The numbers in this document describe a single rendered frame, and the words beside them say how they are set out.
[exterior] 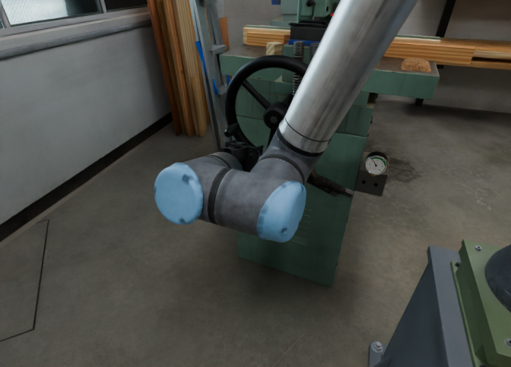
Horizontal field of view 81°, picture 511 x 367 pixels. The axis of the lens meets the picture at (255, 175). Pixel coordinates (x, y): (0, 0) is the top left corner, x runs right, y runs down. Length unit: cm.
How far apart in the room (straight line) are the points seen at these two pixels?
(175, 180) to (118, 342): 96
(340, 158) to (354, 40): 60
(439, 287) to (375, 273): 73
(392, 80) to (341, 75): 45
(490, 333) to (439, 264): 22
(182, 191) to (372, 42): 32
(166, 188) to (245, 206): 12
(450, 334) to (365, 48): 54
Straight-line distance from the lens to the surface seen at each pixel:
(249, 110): 100
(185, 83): 238
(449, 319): 75
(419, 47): 102
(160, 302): 138
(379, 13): 42
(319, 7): 99
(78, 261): 166
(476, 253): 78
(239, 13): 356
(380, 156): 89
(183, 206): 45
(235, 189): 42
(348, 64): 43
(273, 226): 41
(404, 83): 88
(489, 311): 69
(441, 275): 82
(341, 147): 96
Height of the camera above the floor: 111
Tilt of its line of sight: 34 degrees down
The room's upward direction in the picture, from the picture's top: straight up
